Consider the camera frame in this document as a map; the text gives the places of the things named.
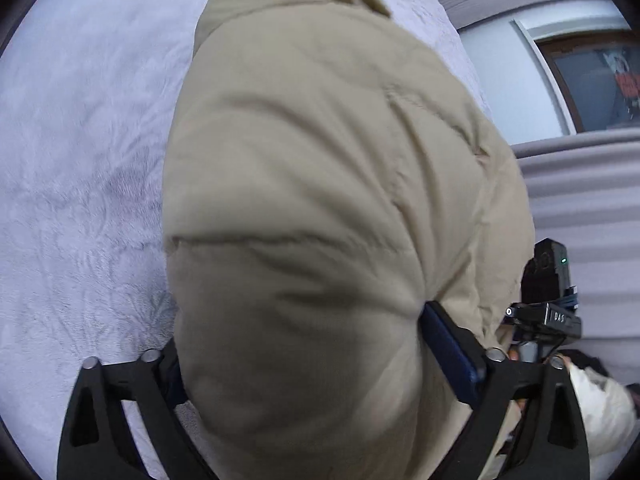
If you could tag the brown framed window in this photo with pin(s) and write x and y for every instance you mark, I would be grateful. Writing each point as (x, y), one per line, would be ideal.
(590, 80)

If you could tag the grey pleated fabric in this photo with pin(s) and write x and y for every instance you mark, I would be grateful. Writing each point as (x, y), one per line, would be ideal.
(580, 210)

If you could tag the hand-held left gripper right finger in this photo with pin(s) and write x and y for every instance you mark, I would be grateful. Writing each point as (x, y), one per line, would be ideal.
(452, 350)

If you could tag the beige puffer jacket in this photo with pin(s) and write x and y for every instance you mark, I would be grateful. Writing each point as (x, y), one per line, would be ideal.
(325, 220)

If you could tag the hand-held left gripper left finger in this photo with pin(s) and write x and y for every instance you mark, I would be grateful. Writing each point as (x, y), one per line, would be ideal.
(172, 382)

